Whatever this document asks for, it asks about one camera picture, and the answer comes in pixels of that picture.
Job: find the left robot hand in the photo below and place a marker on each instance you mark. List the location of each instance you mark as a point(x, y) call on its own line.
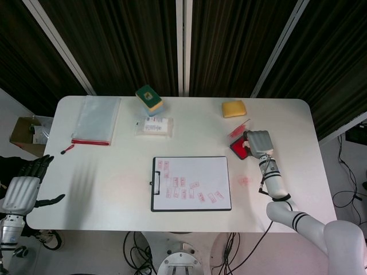
point(20, 194)

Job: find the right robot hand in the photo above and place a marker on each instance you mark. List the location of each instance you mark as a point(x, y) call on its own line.
point(259, 143)

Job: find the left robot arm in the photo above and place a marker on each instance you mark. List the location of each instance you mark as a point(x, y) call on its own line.
point(10, 232)

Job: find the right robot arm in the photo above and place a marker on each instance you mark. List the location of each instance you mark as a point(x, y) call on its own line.
point(275, 183)

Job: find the black clipboard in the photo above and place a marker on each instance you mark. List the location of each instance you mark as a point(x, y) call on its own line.
point(157, 186)

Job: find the red ink pad clear lid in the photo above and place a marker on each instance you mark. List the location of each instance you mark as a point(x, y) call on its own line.
point(236, 147)

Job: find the plain yellow sponge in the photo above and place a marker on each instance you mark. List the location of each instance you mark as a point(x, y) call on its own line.
point(233, 109)

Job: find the black white shoe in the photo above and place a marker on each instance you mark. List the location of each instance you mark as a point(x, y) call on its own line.
point(53, 240)

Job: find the black caster wheel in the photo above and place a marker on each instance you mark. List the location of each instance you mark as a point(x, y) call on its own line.
point(20, 251)

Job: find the brown cardboard box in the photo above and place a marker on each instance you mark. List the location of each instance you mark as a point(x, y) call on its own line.
point(21, 134)

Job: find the white paper with red stamps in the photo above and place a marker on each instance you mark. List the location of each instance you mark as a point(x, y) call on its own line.
point(200, 172)

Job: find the red black pen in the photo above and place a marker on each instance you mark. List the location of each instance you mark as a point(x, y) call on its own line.
point(67, 149)

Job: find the clear packet of white tissues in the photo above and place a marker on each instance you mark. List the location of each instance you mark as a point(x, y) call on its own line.
point(155, 127)

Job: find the clear zip pouch red zipper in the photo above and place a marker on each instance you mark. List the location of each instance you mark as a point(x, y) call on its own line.
point(96, 120)

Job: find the green topped yellow sponge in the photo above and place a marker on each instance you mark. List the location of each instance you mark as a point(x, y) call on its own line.
point(147, 96)

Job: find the dark pleated curtain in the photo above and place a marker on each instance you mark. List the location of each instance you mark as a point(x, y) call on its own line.
point(129, 43)

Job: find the white frame bar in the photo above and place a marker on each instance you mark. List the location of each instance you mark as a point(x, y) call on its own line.
point(344, 129)

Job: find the white frame post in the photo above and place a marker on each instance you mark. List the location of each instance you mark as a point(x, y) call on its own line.
point(183, 46)
point(61, 46)
point(279, 46)

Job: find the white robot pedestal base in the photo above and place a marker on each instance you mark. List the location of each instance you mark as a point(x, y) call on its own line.
point(180, 257)

